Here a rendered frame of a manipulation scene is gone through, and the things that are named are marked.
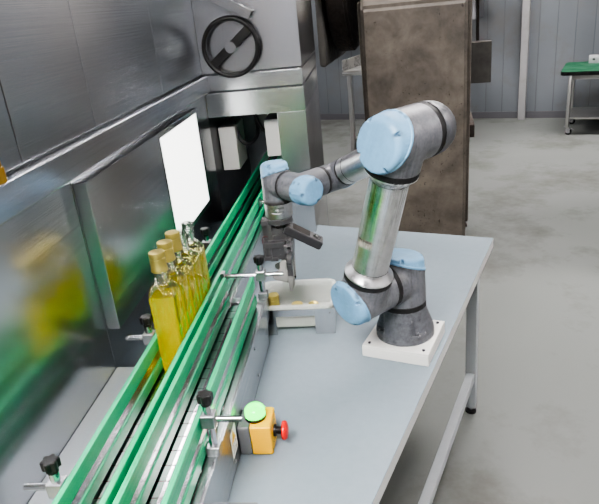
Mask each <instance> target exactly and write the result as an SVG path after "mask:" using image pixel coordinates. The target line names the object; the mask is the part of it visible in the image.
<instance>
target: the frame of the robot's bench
mask: <svg viewBox="0 0 599 504"><path fill-rule="evenodd" d="M478 320H479V279H478V282H477V284H476V286H475V288H474V291H473V293H472V295H471V297H470V300H469V302H468V304H467V307H466V375H465V378H464V381H463V384H462V387H461V389H460V392H459V395H458V397H457V400H456V403H455V405H454V408H453V411H452V413H451V416H450V419H449V422H448V424H447V427H446V430H445V432H444V435H443V438H442V440H441V443H440V446H439V449H438V451H437V454H436V457H435V459H434V462H433V465H432V467H431V470H430V473H429V475H428V478H427V481H426V484H425V486H424V489H423V492H422V494H421V497H420V500H419V502H418V504H432V503H433V500H434V497H435V494H436V491H437V488H438V485H439V482H440V479H441V476H442V474H443V471H444V468H445V465H446V462H447V459H448V456H449V453H450V450H451V447H452V445H453V442H454V439H455V436H456V433H457V430H458V427H459V424H460V421H461V418H462V416H463V413H464V410H465V411H466V412H467V413H468V414H475V413H476V408H475V407H476V404H477V366H478ZM465 407H466V408H465Z"/></svg>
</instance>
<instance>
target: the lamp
mask: <svg viewBox="0 0 599 504"><path fill-rule="evenodd" d="M244 412H245V420H246V421H247V422H248V423H251V424H257V423H260V422H262V421H264V420H265V418H266V411H265V407H264V405H263V404H262V403H260V402H251V403H249V404H248V405H247V406H246V407H245V409H244Z"/></svg>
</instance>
